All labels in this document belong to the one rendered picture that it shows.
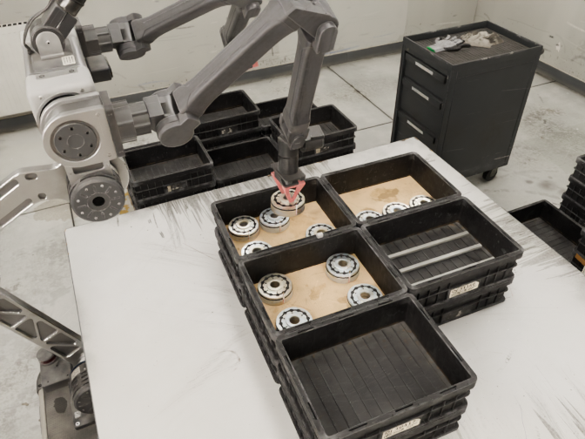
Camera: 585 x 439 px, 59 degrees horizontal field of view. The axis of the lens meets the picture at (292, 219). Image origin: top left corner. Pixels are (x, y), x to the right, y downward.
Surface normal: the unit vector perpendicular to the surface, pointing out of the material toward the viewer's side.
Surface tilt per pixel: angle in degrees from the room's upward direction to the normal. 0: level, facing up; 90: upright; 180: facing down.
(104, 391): 0
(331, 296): 0
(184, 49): 90
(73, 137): 90
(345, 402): 0
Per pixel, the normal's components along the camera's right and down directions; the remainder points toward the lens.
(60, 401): -0.01, -0.77
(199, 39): 0.41, 0.58
